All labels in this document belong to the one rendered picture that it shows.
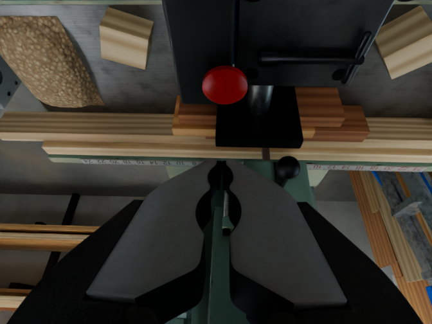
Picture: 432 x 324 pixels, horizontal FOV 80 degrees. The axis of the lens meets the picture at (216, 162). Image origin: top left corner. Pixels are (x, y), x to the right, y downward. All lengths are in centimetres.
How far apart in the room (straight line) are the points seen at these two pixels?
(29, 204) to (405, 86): 351
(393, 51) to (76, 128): 38
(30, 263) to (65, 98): 298
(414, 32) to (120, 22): 27
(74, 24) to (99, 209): 288
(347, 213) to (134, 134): 283
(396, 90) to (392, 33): 10
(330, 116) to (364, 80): 7
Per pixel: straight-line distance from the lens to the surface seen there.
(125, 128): 39
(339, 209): 306
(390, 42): 31
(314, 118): 32
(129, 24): 29
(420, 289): 210
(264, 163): 29
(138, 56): 29
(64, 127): 43
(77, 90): 37
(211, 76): 17
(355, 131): 37
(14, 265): 339
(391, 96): 41
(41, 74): 36
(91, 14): 32
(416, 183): 123
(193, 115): 31
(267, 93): 27
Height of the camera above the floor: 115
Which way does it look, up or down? 32 degrees down
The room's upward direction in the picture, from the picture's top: 177 degrees counter-clockwise
